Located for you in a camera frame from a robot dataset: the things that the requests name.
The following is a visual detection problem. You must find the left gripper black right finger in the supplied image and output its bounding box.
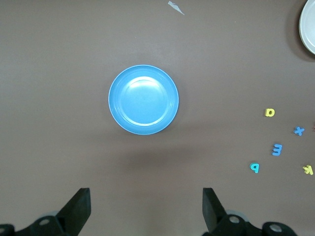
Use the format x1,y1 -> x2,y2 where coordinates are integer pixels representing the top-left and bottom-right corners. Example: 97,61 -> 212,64
201,188 -> 299,236

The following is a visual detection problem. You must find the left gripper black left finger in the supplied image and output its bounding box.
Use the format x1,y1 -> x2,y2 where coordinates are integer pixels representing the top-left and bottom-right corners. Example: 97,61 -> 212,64
0,188 -> 92,236

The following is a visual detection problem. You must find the blue letter m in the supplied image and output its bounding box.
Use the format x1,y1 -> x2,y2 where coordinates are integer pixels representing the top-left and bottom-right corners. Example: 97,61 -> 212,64
271,144 -> 283,157

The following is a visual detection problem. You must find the yellow letter k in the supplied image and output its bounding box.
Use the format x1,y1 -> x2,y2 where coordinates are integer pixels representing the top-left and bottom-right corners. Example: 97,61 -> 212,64
302,164 -> 315,176

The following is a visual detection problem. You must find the blue plate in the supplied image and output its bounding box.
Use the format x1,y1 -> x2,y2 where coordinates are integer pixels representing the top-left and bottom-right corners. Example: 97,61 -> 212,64
108,64 -> 180,136

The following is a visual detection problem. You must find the beige plate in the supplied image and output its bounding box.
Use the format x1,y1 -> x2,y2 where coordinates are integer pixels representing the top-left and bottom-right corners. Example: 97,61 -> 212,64
299,0 -> 315,55

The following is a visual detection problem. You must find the grey tape scrap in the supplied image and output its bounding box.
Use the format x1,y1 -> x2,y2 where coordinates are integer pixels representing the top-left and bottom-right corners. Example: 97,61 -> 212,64
168,0 -> 185,16

